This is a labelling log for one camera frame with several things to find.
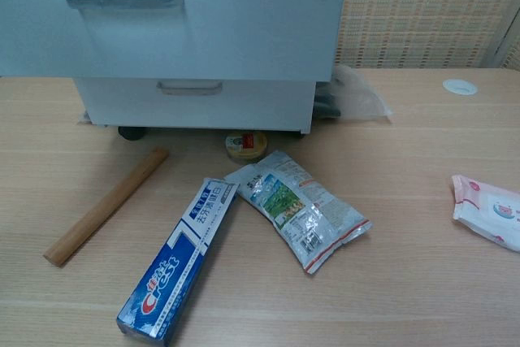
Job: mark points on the white drawer front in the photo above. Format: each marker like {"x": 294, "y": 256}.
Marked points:
{"x": 243, "y": 22}
{"x": 264, "y": 103}

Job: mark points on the white three-drawer cabinet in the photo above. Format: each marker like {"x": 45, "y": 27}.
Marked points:
{"x": 302, "y": 127}

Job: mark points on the round yellow tin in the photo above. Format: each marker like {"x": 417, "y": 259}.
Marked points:
{"x": 245, "y": 148}

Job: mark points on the silver snack bag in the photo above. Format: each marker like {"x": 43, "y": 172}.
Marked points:
{"x": 296, "y": 209}

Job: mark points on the black plastic parts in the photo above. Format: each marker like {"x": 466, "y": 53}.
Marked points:
{"x": 327, "y": 105}

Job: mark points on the clear plastic bag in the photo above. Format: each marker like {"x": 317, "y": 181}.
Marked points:
{"x": 361, "y": 95}

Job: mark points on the black caster wheel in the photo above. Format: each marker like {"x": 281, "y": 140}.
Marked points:
{"x": 131, "y": 134}

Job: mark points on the blue Crest toothpaste box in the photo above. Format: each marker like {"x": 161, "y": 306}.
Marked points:
{"x": 174, "y": 270}

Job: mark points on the wooden rolling pin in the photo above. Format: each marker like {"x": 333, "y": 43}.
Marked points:
{"x": 105, "y": 206}

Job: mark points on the white round table cap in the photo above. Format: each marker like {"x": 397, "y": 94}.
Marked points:
{"x": 459, "y": 87}

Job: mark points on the bamboo woven partition screen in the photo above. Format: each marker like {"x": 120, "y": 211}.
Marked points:
{"x": 512, "y": 38}
{"x": 414, "y": 9}

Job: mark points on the pink wet wipes pack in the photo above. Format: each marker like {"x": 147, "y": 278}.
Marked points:
{"x": 491, "y": 213}

